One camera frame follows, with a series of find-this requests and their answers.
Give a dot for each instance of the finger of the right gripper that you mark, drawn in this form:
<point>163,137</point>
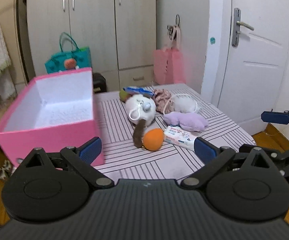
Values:
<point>275,117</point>

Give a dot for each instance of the pink storage box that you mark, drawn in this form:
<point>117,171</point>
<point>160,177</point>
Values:
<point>53,111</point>

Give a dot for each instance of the purple plush star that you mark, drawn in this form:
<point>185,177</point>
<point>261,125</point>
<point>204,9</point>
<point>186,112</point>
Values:
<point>192,122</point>

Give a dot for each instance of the blue snack package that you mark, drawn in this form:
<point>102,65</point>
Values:
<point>138,90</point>

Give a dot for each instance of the white plush toy brown tail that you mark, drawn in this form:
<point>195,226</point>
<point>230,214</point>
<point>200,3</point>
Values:
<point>141,112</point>

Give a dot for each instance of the pink floral fabric pouch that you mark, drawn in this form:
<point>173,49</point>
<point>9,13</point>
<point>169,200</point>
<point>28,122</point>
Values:
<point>161,97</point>

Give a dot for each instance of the wet wipes pack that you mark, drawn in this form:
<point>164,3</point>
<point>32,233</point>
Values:
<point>179,137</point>

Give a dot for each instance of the white drawstring pouch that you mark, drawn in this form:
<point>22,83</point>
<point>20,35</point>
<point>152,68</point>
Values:
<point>183,103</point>

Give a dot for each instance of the green plush ball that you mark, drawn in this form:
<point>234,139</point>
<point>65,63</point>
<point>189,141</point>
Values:
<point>124,96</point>

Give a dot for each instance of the orange plush ball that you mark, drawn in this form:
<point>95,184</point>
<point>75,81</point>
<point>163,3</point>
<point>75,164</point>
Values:
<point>153,139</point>

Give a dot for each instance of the pink paper bag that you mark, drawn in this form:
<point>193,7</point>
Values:
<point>168,61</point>

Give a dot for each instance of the white door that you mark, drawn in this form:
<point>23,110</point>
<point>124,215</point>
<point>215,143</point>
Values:
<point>255,68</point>

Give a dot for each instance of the black suitcase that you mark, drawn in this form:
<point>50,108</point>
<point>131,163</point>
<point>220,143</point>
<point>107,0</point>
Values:
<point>99,83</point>

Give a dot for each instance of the teal felt handbag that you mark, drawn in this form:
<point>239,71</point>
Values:
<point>66,60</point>

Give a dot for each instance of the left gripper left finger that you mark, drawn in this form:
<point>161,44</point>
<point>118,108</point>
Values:
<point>80,159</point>

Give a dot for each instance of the metal door handle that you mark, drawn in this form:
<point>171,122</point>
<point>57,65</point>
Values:
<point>237,24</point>

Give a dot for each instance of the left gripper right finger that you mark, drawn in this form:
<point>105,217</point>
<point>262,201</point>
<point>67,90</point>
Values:
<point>215,159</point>

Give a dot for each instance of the beige wardrobe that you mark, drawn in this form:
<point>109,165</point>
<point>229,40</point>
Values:
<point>122,35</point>

